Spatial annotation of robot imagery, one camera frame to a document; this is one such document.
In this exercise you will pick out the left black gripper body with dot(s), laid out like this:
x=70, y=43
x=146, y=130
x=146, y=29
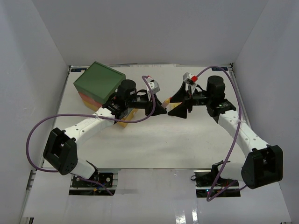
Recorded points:
x=138, y=102

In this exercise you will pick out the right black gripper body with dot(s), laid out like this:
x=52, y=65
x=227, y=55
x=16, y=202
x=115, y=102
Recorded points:
x=198, y=99

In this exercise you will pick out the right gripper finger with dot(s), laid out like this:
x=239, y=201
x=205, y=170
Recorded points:
x=179, y=111
x=180, y=95

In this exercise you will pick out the green drawer storage box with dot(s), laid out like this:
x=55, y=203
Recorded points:
x=99, y=81

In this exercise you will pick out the orange red drawer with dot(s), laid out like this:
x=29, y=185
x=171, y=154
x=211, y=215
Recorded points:
x=89, y=99

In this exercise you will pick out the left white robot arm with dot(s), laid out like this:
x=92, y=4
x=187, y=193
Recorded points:
x=61, y=150

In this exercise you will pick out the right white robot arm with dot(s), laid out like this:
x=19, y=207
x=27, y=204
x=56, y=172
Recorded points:
x=263, y=164

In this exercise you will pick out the yellow highlighter cap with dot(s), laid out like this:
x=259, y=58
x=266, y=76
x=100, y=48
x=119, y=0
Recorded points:
x=173, y=105

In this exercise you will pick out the blue corner label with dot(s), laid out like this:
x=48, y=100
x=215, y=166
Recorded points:
x=219, y=68

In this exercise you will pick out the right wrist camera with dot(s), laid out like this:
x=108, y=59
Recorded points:
x=190, y=80

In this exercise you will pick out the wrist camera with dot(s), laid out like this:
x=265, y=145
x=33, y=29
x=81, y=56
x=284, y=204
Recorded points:
x=153, y=84
x=190, y=80

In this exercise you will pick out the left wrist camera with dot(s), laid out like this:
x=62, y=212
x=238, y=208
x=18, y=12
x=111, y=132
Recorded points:
x=153, y=84

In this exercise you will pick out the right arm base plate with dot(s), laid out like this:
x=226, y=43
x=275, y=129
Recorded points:
x=203, y=182

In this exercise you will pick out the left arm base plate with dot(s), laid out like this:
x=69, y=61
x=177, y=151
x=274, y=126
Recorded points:
x=105, y=179

